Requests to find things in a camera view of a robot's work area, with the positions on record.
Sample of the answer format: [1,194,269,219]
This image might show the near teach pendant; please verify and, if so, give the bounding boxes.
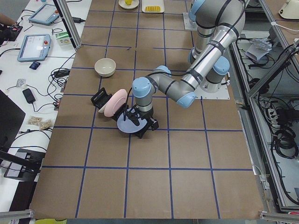
[17,34,51,62]

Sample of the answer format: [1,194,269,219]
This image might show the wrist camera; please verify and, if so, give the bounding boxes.
[148,117,159,131]

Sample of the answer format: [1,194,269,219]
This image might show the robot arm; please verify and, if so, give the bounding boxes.
[119,0,246,128]

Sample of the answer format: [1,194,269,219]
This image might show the teach pendant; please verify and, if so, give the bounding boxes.
[17,34,51,62]
[28,4,59,26]

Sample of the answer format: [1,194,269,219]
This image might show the yellow lemon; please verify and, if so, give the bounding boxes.
[124,0,132,5]

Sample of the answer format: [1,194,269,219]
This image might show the cream bowl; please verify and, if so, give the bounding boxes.
[94,58,116,77]

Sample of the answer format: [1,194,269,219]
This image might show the black dish rack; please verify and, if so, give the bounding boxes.
[91,87,150,139]

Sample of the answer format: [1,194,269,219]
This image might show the cream plate with lemon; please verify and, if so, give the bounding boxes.
[119,0,139,10]

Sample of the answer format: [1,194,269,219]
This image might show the far teach pendant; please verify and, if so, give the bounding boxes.
[28,4,59,26]

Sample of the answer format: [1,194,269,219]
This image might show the green white box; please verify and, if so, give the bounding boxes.
[55,32,71,46]

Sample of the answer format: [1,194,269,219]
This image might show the aluminium frame post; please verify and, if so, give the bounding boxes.
[53,0,82,49]

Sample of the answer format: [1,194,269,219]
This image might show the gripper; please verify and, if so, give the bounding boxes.
[123,106,154,126]

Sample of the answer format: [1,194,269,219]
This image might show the person forearm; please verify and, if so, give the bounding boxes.
[0,13,16,27]

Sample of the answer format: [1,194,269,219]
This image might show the white tray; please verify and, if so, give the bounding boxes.
[142,0,164,13]

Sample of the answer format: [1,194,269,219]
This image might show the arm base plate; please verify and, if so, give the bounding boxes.
[193,70,231,101]
[183,13,198,31]

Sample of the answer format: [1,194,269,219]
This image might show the blue plate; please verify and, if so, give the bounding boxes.
[117,113,147,133]

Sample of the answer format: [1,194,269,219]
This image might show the pink plate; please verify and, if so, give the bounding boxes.
[104,89,127,117]

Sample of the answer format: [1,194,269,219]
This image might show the cream plate in rack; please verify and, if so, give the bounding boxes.
[98,105,106,113]

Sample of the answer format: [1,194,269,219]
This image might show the black power adapter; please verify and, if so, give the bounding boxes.
[22,88,36,104]

